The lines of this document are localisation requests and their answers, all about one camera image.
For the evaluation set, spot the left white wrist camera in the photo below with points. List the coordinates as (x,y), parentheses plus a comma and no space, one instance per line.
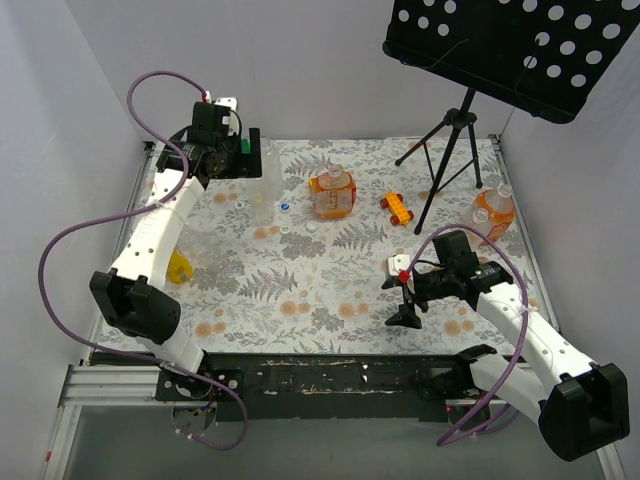
(230,117)

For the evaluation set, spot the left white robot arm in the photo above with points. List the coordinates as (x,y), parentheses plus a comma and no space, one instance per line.
(131,295)

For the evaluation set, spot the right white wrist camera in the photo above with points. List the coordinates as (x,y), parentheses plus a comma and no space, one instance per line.
(398,268)

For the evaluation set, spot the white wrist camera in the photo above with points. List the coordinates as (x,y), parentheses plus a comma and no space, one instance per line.
(398,268)
(230,117)

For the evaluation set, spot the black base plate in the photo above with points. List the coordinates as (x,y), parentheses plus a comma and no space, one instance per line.
(320,386)

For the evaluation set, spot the orange toy car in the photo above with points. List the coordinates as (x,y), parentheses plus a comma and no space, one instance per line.
(394,203)

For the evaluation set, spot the orange label tea bottle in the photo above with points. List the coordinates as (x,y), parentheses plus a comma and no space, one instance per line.
(333,193)

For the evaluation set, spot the clear Pocari Sweat bottle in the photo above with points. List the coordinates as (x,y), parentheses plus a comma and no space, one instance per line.
(272,166)

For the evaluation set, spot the yellow juice bottle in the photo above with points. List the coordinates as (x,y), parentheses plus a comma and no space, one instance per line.
(179,269)

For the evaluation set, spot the clear ribbed plastic bottle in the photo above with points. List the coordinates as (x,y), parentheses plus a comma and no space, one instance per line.
(262,213)

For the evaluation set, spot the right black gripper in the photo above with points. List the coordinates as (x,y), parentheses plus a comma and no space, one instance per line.
(410,292)

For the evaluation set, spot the black music stand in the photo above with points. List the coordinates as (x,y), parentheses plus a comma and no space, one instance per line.
(540,57)

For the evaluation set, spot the clear bottle blue cap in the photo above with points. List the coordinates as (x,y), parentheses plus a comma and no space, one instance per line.
(208,253)

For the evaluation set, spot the small clear bottle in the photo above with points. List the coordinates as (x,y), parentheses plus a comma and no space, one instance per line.
(479,219)

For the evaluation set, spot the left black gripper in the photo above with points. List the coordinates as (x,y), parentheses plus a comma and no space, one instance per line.
(251,163)

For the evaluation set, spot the floral table mat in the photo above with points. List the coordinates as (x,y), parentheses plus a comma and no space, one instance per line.
(320,292)

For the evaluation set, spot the orange soda bottle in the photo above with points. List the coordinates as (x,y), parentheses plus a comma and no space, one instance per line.
(498,203)

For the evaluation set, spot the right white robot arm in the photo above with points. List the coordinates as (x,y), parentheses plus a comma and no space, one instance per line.
(579,405)

